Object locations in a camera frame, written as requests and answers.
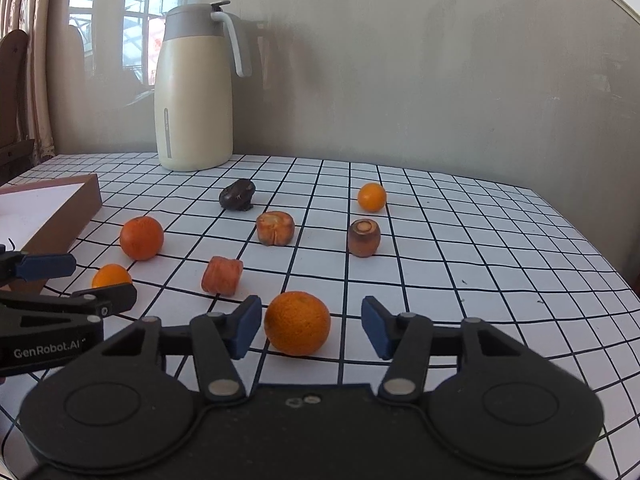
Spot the beige embroidered curtain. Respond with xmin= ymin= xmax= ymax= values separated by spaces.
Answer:
xmin=0 ymin=0 xmax=60 ymax=166

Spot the dark brown shrivelled fruit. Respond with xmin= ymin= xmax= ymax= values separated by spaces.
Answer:
xmin=219 ymin=178 xmax=258 ymax=211

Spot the dark wooden sofa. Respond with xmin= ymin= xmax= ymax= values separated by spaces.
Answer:
xmin=0 ymin=29 xmax=38 ymax=187

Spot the dark brown carrot piece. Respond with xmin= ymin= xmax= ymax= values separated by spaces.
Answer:
xmin=347 ymin=219 xmax=382 ymax=257

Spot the medium orange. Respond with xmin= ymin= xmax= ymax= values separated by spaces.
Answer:
xmin=119 ymin=216 xmax=165 ymax=261

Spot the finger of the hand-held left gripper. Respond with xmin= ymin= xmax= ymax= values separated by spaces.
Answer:
xmin=0 ymin=245 xmax=77 ymax=289
xmin=0 ymin=282 xmax=139 ymax=318

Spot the tan carrot piece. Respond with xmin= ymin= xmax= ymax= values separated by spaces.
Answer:
xmin=256 ymin=211 xmax=296 ymax=247

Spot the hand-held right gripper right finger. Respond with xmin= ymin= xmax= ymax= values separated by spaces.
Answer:
xmin=361 ymin=295 xmax=540 ymax=405

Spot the white checked tablecloth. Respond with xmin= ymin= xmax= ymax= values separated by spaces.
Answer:
xmin=0 ymin=152 xmax=640 ymax=480

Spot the small orange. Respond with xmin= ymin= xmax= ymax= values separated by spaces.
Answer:
xmin=91 ymin=264 xmax=133 ymax=291
xmin=357 ymin=183 xmax=388 ymax=212

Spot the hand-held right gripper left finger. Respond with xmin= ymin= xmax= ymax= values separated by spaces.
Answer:
xmin=102 ymin=294 xmax=263 ymax=404

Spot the cream thermos jug grey handle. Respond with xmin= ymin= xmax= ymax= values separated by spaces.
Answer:
xmin=154 ymin=1 xmax=252 ymax=173

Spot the brown cardboard box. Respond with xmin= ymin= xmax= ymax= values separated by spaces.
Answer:
xmin=0 ymin=173 xmax=103 ymax=296

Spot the large orange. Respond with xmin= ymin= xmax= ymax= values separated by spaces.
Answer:
xmin=264 ymin=291 xmax=332 ymax=356

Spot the pale orange carrot piece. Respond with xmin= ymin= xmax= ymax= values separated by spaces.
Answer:
xmin=201 ymin=256 xmax=244 ymax=296

